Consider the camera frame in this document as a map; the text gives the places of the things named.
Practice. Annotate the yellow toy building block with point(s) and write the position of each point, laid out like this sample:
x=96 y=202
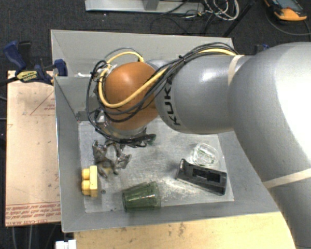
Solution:
x=91 y=181

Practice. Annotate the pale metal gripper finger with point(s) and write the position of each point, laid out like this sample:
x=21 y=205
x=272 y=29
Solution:
x=124 y=161
x=99 y=153

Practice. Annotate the black slotted flat block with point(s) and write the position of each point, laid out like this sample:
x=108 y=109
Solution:
x=204 y=178

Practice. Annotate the clear glass cup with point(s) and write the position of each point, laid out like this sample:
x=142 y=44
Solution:
x=205 y=155

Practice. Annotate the brown cardboard board red print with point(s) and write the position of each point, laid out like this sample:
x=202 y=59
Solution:
x=31 y=149

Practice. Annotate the grey metal bin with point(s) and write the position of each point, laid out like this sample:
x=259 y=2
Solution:
x=150 y=162

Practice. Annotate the dark green ribbed cup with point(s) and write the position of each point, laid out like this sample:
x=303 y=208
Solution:
x=142 y=197

